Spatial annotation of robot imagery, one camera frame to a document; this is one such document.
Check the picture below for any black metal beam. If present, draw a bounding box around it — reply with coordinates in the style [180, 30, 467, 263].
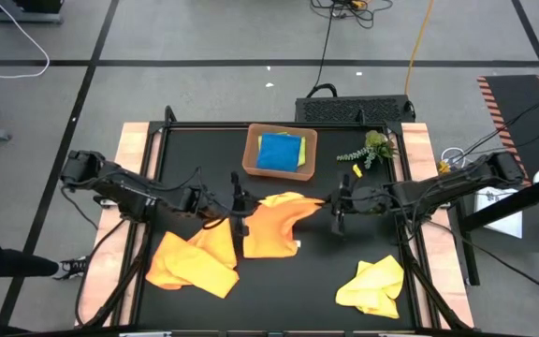
[459, 180, 539, 233]

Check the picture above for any blue microfiber towel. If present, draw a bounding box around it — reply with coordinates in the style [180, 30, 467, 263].
[255, 132, 302, 173]

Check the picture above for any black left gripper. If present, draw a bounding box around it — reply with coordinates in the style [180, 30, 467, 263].
[203, 170, 266, 239]

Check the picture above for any artificial green plant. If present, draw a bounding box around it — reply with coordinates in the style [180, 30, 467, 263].
[336, 129, 400, 169]

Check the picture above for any orange microfiber towel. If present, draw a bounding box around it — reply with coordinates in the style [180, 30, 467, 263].
[242, 191, 327, 259]
[145, 217, 241, 300]

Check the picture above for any yellow microfiber towel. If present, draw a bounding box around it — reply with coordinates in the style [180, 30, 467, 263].
[335, 255, 405, 320]

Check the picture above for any black hazard-striped mat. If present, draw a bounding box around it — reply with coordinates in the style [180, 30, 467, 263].
[477, 74, 539, 186]

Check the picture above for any white paper sheet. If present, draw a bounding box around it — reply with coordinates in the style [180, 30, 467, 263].
[473, 186, 523, 239]

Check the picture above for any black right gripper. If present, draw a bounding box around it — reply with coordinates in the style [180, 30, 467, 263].
[320, 172, 369, 236]

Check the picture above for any orange plastic tray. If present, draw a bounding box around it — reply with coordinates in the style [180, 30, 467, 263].
[241, 123, 319, 183]

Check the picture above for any black computer case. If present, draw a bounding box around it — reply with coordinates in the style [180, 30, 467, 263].
[295, 82, 416, 124]

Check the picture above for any yellow cable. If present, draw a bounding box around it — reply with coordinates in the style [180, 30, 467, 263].
[403, 0, 435, 97]

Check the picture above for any white cable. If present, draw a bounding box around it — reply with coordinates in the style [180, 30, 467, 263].
[0, 0, 51, 80]
[440, 147, 468, 173]

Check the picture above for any grey desk base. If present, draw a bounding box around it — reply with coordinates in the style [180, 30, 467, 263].
[0, 0, 65, 24]

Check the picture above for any black cable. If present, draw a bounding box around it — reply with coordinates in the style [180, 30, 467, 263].
[456, 86, 539, 160]
[310, 0, 395, 97]
[456, 233, 539, 300]

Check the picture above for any green microfiber towel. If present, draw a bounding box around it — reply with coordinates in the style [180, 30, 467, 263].
[257, 132, 307, 168]

